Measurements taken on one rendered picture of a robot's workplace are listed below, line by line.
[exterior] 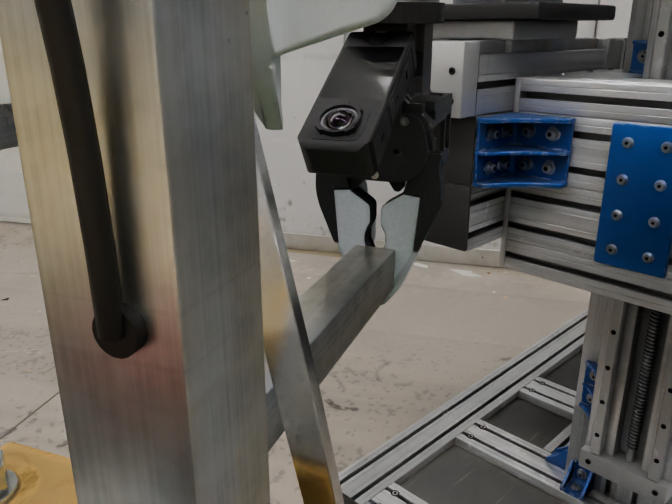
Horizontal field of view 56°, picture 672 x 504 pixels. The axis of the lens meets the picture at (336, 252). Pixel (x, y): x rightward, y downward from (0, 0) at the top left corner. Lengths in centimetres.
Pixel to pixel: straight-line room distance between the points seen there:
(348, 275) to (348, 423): 139
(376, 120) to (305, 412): 20
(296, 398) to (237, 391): 5
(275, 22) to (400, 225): 25
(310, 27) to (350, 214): 24
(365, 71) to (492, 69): 46
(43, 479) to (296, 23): 17
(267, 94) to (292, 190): 278
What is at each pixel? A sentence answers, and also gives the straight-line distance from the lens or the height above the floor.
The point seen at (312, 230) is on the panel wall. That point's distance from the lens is 303.
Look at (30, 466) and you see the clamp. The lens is 24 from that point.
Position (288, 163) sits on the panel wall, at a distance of 299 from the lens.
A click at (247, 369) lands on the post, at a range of 16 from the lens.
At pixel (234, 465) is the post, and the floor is 91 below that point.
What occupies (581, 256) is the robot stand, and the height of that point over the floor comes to 73.
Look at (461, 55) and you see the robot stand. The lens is 80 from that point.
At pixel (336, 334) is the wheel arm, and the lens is 35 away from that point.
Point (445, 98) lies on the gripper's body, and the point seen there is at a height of 96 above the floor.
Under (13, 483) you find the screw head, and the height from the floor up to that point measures 87.
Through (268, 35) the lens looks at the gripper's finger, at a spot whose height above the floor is 101.
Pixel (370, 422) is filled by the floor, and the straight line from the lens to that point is 179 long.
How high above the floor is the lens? 101
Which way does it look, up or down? 19 degrees down
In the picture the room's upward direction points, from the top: straight up
